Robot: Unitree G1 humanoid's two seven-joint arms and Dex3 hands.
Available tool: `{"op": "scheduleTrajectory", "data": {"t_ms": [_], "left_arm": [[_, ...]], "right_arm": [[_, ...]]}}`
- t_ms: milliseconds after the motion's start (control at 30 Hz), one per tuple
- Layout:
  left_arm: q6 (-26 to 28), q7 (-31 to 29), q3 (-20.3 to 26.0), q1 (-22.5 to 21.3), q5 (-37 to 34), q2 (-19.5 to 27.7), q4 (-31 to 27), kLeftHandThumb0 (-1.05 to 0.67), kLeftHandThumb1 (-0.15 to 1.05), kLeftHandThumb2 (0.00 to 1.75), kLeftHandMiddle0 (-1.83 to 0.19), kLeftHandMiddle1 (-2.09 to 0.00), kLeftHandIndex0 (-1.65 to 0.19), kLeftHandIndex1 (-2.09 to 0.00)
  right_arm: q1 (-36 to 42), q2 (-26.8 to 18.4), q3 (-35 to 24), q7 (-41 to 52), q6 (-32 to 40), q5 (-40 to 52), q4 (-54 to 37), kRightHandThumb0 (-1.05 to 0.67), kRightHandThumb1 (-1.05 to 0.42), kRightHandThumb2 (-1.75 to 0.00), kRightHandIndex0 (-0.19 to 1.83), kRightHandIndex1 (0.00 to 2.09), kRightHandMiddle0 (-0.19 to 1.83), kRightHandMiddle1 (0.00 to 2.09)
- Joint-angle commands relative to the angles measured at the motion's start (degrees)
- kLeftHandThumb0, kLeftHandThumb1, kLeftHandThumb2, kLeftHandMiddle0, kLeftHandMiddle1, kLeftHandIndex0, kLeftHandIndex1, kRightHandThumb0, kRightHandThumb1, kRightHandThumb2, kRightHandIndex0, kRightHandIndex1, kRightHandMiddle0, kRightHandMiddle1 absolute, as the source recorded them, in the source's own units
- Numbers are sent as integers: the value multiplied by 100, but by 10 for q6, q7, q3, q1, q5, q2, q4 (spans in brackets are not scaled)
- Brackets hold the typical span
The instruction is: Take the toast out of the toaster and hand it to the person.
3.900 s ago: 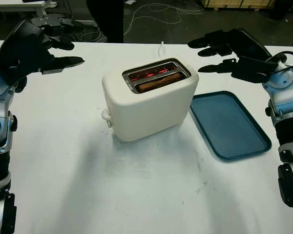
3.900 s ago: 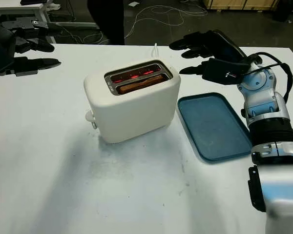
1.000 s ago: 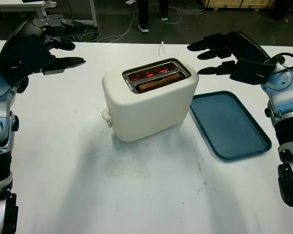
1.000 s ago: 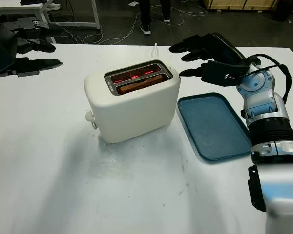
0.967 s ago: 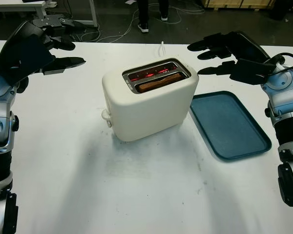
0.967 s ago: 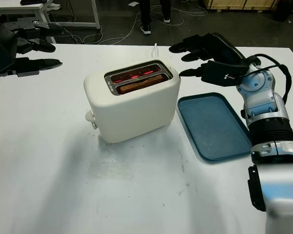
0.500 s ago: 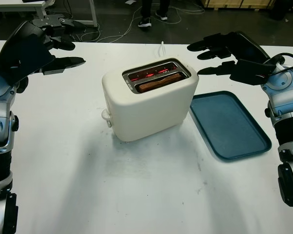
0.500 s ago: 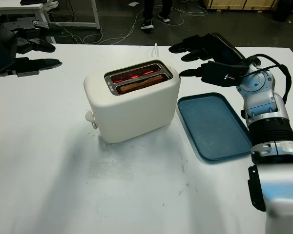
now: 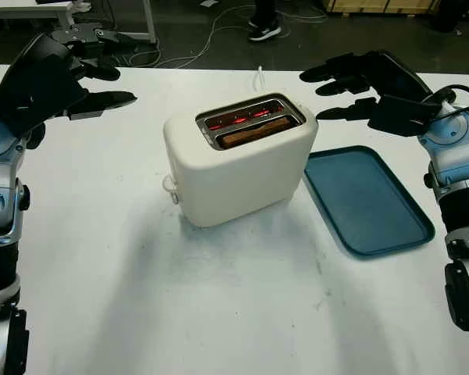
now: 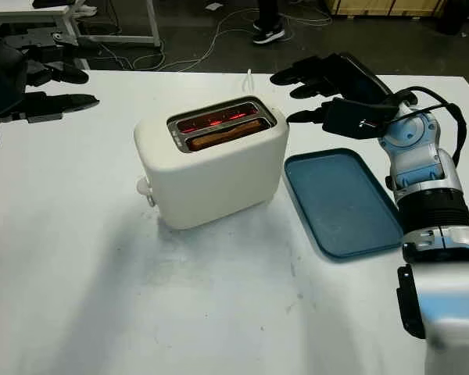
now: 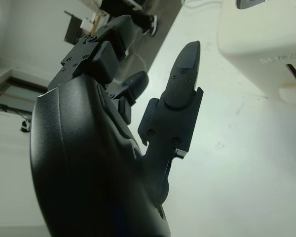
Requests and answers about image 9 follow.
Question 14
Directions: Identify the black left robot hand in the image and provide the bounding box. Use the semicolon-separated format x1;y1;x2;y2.
5;22;138;121

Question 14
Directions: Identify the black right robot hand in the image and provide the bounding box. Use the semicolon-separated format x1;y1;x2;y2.
299;49;435;121

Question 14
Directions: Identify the brown toast slice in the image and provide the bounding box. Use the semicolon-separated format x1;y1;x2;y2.
221;117;292;150

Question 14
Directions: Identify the person in cream jacket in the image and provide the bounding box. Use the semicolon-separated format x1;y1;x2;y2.
246;0;282;42

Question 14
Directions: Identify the cream white two-slot toaster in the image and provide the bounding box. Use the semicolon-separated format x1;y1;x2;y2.
163;92;320;228

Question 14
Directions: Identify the white metal-legged desk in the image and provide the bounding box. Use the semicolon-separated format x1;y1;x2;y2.
0;0;158;44

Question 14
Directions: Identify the wooden pallet crate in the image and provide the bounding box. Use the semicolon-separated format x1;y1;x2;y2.
326;0;469;16

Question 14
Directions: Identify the black bag on floor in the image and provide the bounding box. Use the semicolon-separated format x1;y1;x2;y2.
428;0;464;34

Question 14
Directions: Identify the teal plastic tray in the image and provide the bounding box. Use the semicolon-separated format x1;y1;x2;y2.
303;145;436;261

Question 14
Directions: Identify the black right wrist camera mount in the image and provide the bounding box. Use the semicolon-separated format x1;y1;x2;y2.
367;95;442;138

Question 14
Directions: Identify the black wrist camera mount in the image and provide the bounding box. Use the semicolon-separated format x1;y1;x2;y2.
0;54;89;136
367;95;442;138

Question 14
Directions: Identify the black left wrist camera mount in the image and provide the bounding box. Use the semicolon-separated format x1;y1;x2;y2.
0;54;89;136

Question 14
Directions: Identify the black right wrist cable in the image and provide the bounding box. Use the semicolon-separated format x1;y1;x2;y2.
421;84;469;118

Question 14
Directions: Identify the white toaster power cord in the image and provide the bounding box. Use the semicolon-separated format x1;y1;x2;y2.
251;65;267;93

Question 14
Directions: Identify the white floor cable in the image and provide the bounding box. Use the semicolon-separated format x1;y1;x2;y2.
120;0;337;70

